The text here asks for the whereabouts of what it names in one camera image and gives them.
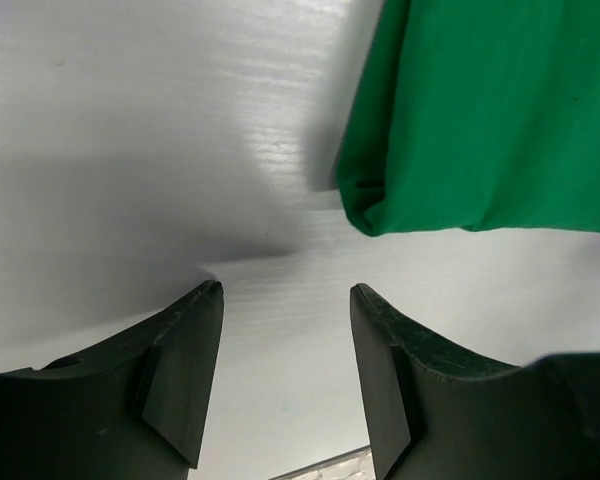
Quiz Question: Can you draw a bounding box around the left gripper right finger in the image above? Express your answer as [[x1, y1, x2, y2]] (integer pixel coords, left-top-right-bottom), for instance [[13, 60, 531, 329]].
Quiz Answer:
[[350, 284, 600, 479]]

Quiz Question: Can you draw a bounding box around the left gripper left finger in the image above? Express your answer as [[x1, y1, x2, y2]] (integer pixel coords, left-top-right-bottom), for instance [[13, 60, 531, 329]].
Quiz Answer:
[[0, 281, 224, 479]]

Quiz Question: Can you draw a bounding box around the green t shirt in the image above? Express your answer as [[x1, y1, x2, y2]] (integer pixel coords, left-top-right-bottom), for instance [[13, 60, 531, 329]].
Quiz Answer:
[[337, 1, 600, 237]]

